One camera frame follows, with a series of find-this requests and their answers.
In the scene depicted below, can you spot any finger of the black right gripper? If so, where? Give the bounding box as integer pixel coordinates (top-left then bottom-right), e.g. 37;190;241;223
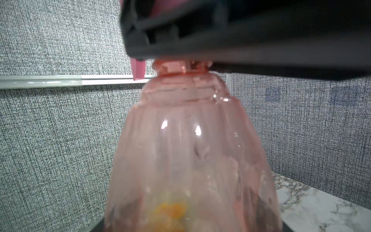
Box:
210;63;371;81
120;1;371;70

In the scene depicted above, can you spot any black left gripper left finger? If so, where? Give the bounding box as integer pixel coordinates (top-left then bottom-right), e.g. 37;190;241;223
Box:
80;218;104;232

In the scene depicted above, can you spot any grey pink spray nozzle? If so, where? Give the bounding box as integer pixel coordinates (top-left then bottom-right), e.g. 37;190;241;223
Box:
120;1;222;80

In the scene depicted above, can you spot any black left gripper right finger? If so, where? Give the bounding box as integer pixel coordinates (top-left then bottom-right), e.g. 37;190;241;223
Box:
282;222;294;232

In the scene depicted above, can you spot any translucent pink spray bottle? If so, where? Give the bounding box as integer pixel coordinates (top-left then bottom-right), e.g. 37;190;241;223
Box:
104;60;283;232

